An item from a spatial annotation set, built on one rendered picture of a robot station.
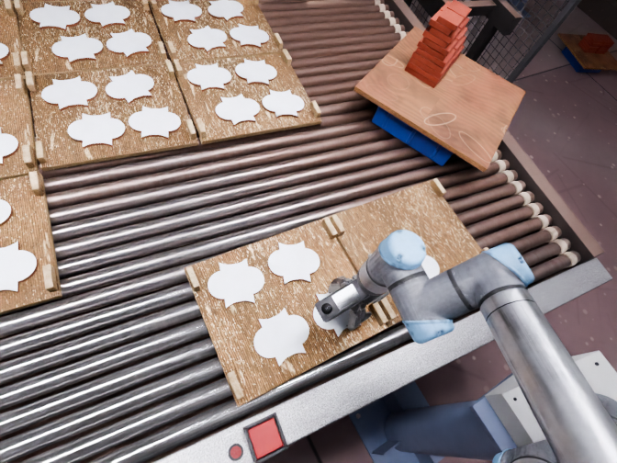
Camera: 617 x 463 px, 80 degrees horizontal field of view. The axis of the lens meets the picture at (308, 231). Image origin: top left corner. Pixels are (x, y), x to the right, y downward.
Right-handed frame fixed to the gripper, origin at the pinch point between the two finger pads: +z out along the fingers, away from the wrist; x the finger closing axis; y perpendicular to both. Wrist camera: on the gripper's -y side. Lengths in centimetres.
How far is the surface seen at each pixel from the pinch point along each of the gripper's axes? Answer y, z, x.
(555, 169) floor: 256, 86, 38
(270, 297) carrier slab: -14.1, 1.3, 10.1
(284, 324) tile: -14.3, 0.1, 2.3
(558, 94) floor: 333, 84, 103
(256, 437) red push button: -29.5, 2.4, -16.5
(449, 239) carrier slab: 43.7, -0.6, 4.9
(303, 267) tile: -3.2, -0.3, 13.6
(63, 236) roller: -54, 5, 46
